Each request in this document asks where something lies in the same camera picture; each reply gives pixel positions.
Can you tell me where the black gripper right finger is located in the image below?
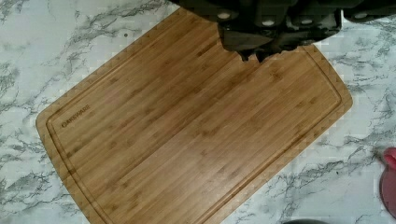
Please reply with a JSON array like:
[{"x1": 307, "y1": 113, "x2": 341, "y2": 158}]
[{"x1": 255, "y1": 18, "x2": 342, "y2": 63}]

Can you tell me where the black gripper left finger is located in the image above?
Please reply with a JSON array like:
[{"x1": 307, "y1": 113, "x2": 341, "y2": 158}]
[{"x1": 219, "y1": 25, "x2": 275, "y2": 62}]

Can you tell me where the bamboo cutting board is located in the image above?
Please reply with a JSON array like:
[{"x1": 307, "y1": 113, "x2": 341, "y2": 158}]
[{"x1": 36, "y1": 9, "x2": 352, "y2": 224}]

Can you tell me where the pink silicone object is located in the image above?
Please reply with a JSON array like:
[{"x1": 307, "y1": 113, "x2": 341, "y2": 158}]
[{"x1": 380, "y1": 147, "x2": 396, "y2": 217}]

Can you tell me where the dark round object edge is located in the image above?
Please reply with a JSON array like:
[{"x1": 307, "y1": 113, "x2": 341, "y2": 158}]
[{"x1": 282, "y1": 219, "x2": 329, "y2": 224}]

